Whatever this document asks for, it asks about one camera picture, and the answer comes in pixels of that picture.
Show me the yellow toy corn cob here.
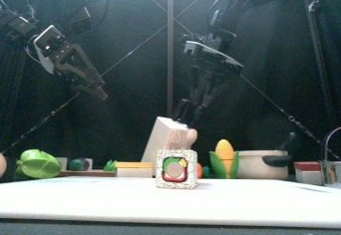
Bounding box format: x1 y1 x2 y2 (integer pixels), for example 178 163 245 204
209 138 241 180

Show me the clear container with wire handle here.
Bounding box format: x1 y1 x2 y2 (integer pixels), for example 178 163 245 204
320 126 341 189

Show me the wooden board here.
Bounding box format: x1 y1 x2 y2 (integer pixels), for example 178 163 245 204
59 169 118 178

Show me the yellow white toy block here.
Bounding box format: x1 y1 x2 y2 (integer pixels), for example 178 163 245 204
114 160 155 179

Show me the thin diagonal brace wire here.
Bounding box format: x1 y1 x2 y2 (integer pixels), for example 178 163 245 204
129 0 341 162
0 0 224 154

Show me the small green toy vegetable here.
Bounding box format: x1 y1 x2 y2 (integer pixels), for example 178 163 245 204
103 159 119 172

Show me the purple green round toy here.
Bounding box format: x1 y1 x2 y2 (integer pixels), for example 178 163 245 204
68 157 95 172

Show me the speckled sushi roll block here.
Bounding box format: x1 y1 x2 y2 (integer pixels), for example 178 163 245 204
155 148 199 190

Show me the red white toy block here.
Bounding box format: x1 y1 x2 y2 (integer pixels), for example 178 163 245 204
293 160 325 186

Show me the black camera cable loop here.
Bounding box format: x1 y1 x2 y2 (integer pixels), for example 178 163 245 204
86 0 113 28

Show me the white table mat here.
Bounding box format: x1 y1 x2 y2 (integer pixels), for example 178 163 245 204
0 175 341 230

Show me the white toy pot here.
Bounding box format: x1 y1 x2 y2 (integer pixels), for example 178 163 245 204
237 149 290 180

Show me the small white block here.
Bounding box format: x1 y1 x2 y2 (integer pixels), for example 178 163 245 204
55 156 70 171

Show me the black pot side handle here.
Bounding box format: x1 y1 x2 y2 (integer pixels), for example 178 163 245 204
261 155 293 168

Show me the peach round toy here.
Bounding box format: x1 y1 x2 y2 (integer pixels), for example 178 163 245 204
0 152 8 178

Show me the vertical metal pole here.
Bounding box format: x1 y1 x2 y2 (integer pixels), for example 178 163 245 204
167 0 175 118

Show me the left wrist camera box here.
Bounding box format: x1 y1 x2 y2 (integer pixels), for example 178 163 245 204
66 6 96 36

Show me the black utensil handle stick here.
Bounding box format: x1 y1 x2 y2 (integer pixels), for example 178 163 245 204
276 131 297 152

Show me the white knife block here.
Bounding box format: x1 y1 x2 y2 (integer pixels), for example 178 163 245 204
142 116 199 177

